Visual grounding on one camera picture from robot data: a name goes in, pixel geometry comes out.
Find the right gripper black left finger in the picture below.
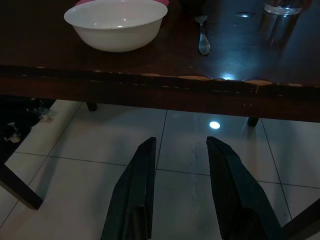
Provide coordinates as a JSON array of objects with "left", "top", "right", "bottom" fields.
[{"left": 100, "top": 136, "right": 157, "bottom": 240}]

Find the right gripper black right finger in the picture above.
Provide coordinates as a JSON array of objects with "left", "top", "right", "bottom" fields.
[{"left": 206, "top": 136, "right": 283, "bottom": 240}]

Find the metal spoon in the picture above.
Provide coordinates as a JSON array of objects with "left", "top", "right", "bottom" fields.
[{"left": 194, "top": 14, "right": 211, "bottom": 56}]

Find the dark wooden table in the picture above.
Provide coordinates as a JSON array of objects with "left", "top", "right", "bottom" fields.
[{"left": 0, "top": 0, "right": 320, "bottom": 240}]

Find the black floor mat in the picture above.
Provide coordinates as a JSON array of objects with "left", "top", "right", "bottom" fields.
[{"left": 0, "top": 97, "right": 57, "bottom": 161}]

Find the white bowl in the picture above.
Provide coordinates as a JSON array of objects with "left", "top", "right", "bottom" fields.
[{"left": 63, "top": 1, "right": 168, "bottom": 53}]

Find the clear drinking glass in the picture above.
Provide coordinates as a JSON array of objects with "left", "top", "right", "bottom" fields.
[{"left": 263, "top": 0, "right": 304, "bottom": 16}]

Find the pink plate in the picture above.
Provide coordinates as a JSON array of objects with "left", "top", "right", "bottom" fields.
[{"left": 74, "top": 0, "right": 170, "bottom": 6}]

